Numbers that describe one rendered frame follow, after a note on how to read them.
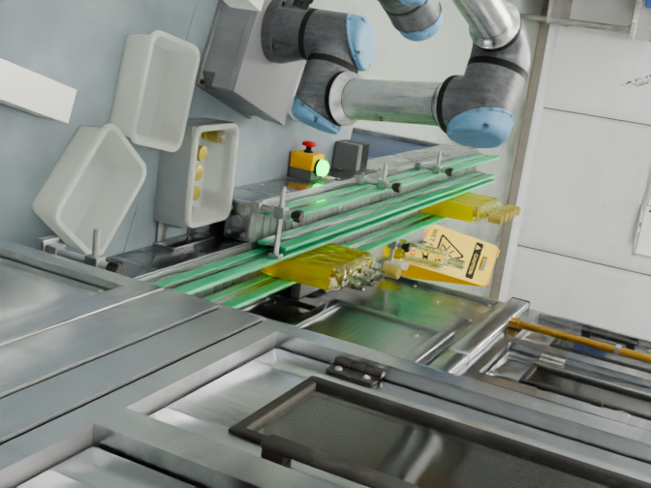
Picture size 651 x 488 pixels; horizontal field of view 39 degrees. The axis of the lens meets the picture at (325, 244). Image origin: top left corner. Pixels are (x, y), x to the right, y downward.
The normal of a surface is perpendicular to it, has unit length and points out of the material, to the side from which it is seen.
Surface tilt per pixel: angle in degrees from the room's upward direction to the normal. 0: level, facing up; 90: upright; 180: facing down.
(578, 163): 90
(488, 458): 90
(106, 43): 0
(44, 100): 0
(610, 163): 90
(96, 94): 0
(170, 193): 90
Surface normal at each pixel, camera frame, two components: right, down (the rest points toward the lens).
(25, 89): 0.89, 0.22
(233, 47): -0.37, -0.16
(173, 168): -0.44, 0.16
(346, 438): 0.13, -0.96
